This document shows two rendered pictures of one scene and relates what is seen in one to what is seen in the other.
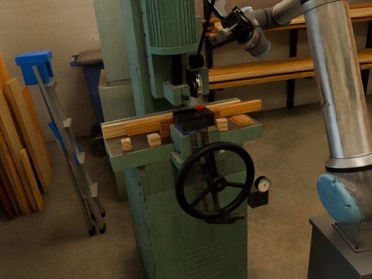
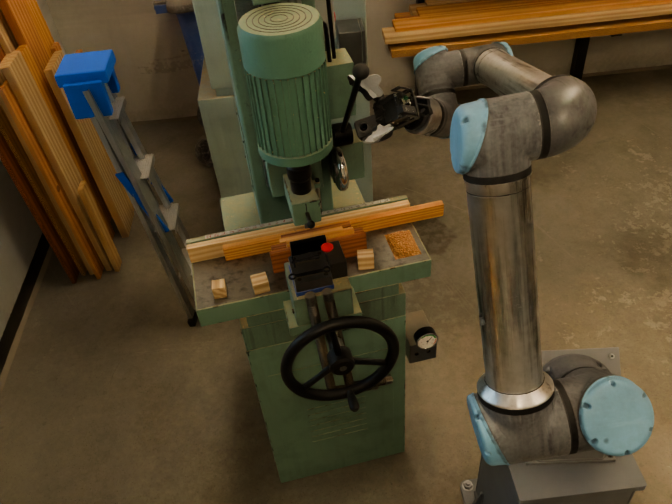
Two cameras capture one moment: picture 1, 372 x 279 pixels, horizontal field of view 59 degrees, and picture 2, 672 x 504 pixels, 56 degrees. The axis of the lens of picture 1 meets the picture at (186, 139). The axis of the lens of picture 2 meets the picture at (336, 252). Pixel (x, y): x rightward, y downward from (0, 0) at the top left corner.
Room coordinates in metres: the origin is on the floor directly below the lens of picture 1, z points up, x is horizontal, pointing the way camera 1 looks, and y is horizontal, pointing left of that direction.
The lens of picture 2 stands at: (0.03, -0.24, 2.01)
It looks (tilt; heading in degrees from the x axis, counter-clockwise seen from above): 42 degrees down; 8
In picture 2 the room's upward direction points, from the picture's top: 5 degrees counter-clockwise
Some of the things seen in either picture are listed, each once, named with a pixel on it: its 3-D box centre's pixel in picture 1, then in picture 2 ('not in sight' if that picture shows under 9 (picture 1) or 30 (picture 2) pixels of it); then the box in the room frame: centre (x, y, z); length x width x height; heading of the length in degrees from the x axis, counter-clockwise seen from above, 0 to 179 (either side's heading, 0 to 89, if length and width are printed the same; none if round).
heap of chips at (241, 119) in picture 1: (241, 118); (402, 241); (1.27, -0.23, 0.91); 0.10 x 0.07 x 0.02; 18
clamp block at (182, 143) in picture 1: (194, 138); (318, 288); (1.09, -0.03, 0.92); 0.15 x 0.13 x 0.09; 108
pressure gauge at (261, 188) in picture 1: (262, 185); (425, 338); (1.16, -0.30, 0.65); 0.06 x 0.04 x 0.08; 108
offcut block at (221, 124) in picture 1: (221, 124); (365, 259); (1.19, -0.14, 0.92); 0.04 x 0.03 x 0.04; 98
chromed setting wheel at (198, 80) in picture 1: (195, 84); (339, 169); (1.44, -0.06, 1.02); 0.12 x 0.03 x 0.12; 18
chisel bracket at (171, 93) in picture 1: (176, 93); (302, 199); (1.30, 0.02, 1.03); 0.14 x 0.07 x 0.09; 18
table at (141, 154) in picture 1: (187, 141); (313, 277); (1.17, 0.00, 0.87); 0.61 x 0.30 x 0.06; 108
